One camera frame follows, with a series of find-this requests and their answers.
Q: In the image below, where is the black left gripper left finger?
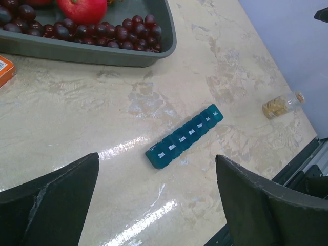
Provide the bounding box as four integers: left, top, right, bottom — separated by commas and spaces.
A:
1, 153, 99, 245

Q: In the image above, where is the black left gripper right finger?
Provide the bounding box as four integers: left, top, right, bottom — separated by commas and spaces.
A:
215, 155, 327, 245

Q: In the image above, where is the teal weekly pill organizer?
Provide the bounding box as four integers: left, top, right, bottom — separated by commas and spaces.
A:
145, 104, 223, 169

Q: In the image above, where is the orange snack box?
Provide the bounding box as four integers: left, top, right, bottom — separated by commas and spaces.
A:
0, 56, 16, 88

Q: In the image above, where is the grey fruit tray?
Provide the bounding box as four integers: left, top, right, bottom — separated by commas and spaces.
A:
1, 1, 177, 67

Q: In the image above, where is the dark red grape bunch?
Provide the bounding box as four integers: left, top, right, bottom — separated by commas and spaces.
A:
1, 1, 162, 53

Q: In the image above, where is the red apple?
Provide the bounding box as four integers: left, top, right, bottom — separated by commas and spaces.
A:
56, 0, 107, 25

